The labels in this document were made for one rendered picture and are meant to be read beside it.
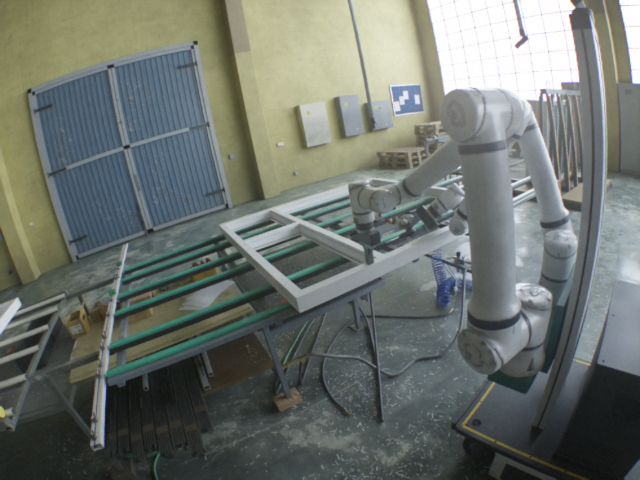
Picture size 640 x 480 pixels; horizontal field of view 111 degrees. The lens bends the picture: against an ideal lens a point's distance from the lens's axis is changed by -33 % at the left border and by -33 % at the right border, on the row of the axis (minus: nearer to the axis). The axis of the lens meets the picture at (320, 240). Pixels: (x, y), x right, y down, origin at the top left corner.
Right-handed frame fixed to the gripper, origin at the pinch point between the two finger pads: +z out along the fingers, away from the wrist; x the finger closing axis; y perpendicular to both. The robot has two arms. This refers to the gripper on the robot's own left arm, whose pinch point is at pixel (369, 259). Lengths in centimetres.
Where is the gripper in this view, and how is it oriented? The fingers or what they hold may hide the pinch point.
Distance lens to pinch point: 141.2
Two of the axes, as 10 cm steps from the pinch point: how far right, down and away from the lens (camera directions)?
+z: 1.8, 9.2, 3.5
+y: -8.6, 3.2, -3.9
